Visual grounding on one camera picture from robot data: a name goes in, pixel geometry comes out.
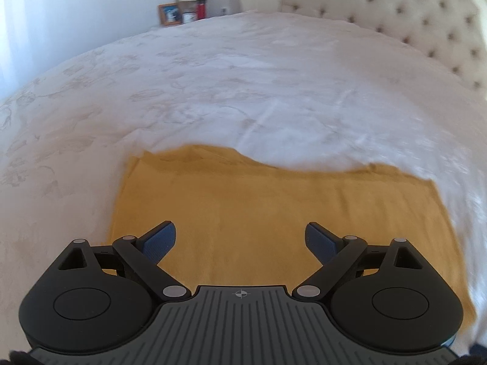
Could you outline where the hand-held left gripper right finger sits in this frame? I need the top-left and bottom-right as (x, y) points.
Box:
(292, 221), (427, 301)

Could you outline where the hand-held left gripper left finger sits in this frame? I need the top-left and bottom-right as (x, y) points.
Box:
(57, 221), (190, 301)

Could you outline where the mustard yellow sweater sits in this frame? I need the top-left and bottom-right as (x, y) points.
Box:
(102, 144), (477, 329)

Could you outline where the white floral bedspread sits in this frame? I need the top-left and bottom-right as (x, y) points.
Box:
(0, 9), (487, 365)

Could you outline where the cream tufted headboard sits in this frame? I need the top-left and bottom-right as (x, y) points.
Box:
(240, 0), (487, 92)

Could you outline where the wooden picture frame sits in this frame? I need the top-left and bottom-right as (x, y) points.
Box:
(158, 2), (182, 27)

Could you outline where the white picture frame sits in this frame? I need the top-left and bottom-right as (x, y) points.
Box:
(180, 0), (199, 23)

